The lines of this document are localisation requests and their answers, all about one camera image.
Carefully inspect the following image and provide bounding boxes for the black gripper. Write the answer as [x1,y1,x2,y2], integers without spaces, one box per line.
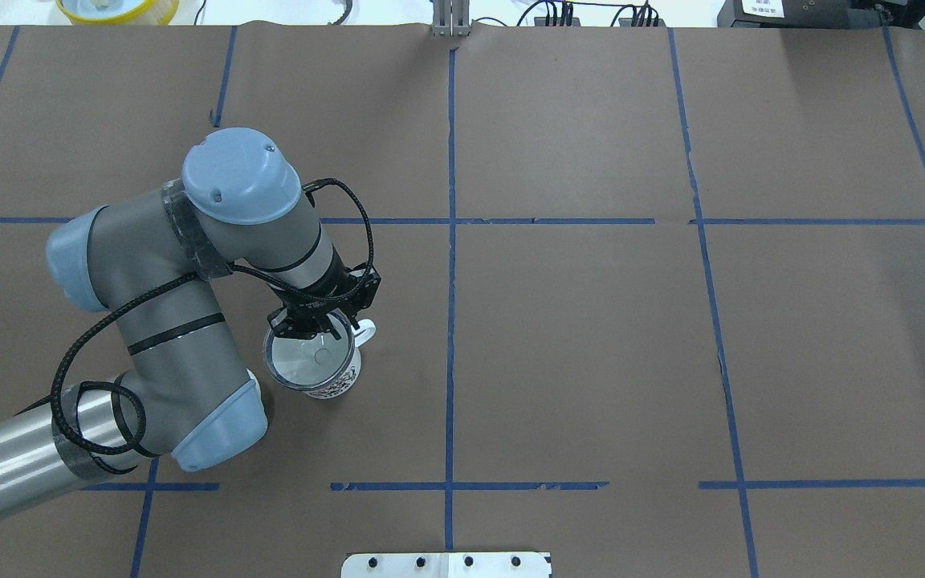
[268,266,382,340]

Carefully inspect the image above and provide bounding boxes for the clear plastic funnel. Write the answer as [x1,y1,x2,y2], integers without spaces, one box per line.
[263,312,355,393]

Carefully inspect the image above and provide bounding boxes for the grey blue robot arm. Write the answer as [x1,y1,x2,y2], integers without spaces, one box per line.
[0,127,381,520]

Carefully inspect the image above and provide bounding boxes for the white enamel mug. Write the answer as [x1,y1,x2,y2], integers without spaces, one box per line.
[290,315,376,400]

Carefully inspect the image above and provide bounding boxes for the yellow white round container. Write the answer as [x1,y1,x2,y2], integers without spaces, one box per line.
[55,1,180,26]

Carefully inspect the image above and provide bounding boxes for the black equipment box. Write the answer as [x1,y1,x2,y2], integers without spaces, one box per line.
[715,1,925,30]

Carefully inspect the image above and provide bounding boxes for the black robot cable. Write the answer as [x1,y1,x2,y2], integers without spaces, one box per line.
[51,178,375,474]

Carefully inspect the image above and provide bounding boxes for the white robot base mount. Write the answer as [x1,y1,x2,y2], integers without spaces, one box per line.
[340,552,553,577]

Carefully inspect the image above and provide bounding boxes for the grey metal post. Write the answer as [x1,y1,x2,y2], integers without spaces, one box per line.
[430,0,472,37]

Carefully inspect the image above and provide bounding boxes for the black cable connectors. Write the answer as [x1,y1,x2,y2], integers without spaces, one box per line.
[513,1,666,28]

